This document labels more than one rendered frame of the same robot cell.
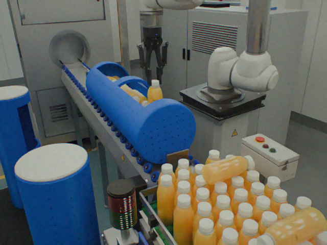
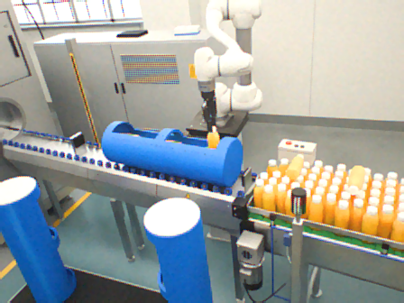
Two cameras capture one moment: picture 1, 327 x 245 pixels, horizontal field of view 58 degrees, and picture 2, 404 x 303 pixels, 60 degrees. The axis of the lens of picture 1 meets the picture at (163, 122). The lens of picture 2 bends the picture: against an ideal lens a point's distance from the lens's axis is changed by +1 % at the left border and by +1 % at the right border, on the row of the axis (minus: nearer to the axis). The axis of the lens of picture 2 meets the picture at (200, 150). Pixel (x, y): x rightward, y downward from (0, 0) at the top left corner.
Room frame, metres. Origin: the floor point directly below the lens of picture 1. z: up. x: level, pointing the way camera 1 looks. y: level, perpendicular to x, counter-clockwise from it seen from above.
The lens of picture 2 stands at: (-0.23, 1.01, 2.14)
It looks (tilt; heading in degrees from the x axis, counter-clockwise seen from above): 29 degrees down; 328
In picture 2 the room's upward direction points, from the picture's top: 7 degrees counter-clockwise
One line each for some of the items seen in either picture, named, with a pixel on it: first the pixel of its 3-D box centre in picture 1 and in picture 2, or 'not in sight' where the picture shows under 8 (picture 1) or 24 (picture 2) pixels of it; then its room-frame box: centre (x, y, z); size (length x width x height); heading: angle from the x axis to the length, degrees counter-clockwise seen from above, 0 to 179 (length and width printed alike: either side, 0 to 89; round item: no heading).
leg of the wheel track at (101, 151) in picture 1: (104, 175); (123, 230); (1.96, 0.48, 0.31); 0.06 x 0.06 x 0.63; 26
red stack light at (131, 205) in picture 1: (121, 197); (298, 197); (0.54, 0.10, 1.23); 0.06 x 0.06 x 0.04
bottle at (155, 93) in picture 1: (155, 102); (214, 143); (1.21, 0.03, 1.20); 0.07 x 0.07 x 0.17
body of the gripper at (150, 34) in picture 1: (152, 38); (208, 97); (1.21, 0.04, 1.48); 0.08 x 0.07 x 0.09; 116
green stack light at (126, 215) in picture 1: (123, 212); (298, 206); (0.54, 0.10, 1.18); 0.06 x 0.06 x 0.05
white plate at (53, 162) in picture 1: (52, 161); (171, 215); (1.03, 0.45, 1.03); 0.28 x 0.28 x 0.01
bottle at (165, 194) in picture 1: (166, 200); (269, 202); (0.82, -0.01, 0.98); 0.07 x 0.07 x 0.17
